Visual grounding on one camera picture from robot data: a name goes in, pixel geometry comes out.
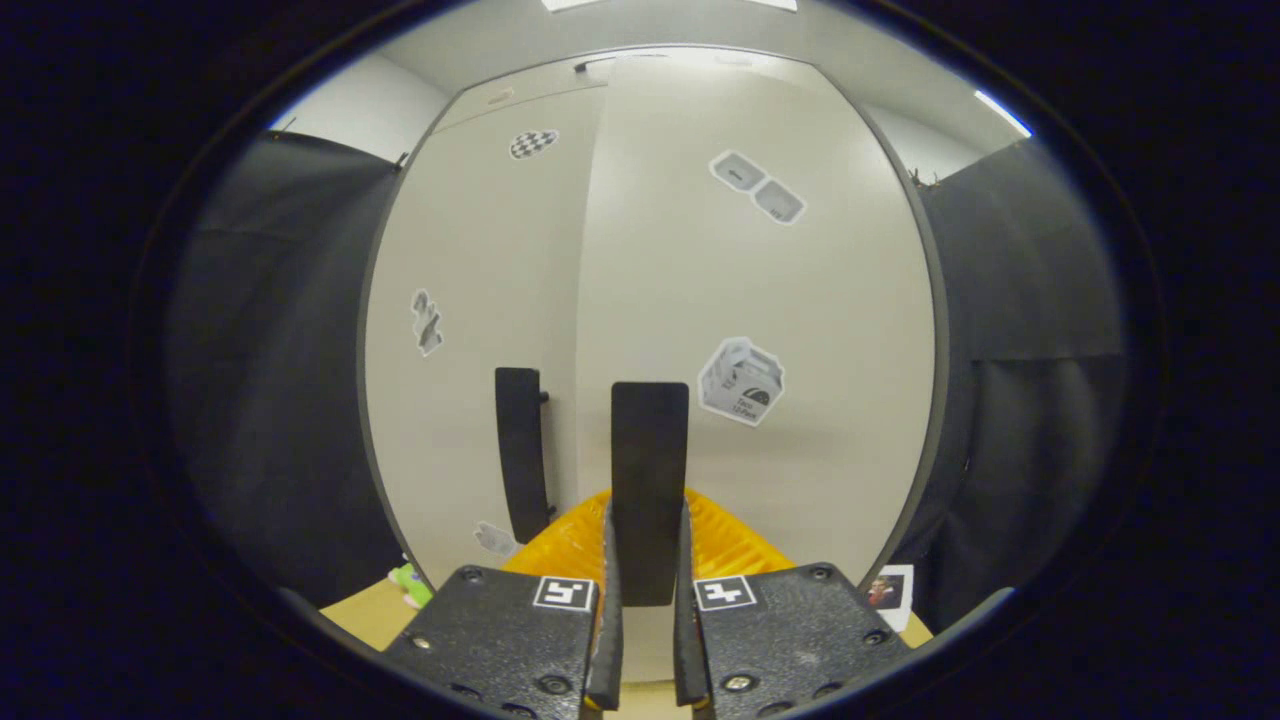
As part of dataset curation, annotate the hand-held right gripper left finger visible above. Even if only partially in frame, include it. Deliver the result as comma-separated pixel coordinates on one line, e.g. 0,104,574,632
385,488,626,716

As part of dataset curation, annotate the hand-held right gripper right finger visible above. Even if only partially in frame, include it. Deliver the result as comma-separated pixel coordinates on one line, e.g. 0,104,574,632
672,488,911,717

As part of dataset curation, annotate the black door handle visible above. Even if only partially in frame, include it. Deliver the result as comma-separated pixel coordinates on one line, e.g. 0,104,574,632
610,382,691,608
495,367,554,544

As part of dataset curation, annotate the grey shoe cabinet door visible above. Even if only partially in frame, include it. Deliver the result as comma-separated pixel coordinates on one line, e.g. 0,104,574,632
575,52,941,683
363,88,609,591

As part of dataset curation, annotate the grey double-door shoe cabinet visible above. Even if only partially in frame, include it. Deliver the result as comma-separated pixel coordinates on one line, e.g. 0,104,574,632
355,45,951,691

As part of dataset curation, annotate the small photo card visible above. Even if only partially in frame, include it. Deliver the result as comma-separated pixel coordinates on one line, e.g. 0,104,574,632
865,565,915,633

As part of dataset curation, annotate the green plush toy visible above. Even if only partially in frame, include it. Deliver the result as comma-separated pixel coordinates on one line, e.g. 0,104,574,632
388,562,436,609

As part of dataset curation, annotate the ceiling light panel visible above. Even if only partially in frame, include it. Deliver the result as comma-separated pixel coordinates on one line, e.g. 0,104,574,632
975,90,1033,138
545,0,801,13

